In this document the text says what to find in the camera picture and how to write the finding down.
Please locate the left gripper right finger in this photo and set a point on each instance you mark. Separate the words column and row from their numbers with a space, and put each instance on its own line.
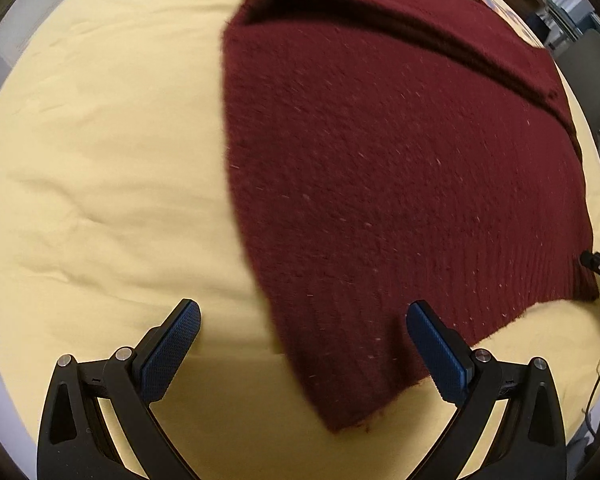
column 530, row 442

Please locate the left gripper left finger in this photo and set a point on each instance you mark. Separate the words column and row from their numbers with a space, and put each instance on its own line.
column 74, row 441

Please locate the dark red knit sweater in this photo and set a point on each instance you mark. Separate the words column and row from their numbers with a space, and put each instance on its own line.
column 385, row 151

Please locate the grey desk chair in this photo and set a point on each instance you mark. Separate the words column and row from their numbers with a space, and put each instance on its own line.
column 580, row 64

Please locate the yellow dinosaur bedspread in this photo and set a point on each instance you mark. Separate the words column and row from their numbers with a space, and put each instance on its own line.
column 115, row 204

